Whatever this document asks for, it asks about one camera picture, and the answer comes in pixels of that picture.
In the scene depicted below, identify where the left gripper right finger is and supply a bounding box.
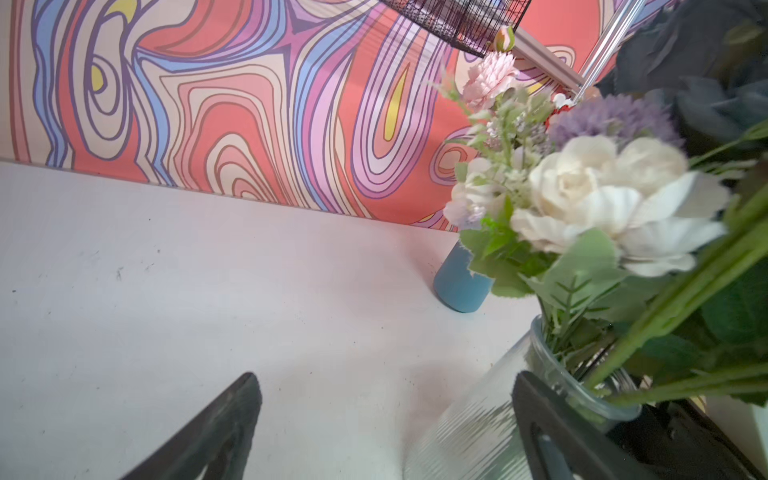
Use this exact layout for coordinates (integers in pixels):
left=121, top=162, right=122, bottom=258
left=512, top=371, right=655, bottom=480

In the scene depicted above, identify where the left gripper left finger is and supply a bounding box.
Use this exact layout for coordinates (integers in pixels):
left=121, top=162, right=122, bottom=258
left=124, top=372, right=263, bottom=479

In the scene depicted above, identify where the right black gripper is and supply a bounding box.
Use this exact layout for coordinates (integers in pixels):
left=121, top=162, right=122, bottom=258
left=608, top=401, right=766, bottom=480

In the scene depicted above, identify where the clear glass vase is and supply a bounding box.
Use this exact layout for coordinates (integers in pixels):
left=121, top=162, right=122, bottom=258
left=403, top=317, right=641, bottom=479

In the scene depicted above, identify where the pink rose green bouquet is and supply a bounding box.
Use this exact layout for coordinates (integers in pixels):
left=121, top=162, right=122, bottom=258
left=428, top=50, right=685, bottom=361

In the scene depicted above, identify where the teal ceramic vase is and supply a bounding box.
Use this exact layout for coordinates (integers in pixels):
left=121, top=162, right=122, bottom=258
left=433, top=242, right=493, bottom=313

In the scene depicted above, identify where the cream rose single stem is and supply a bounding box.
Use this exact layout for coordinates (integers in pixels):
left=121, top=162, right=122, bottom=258
left=510, top=136, right=767, bottom=403

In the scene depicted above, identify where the dusty blue hydrangea stem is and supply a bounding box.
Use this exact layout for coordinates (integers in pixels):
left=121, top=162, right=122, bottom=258
left=597, top=1, right=767, bottom=156

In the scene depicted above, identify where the black wire basket back wall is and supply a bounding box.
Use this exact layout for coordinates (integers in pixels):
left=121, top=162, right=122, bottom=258
left=383, top=0, right=532, bottom=57

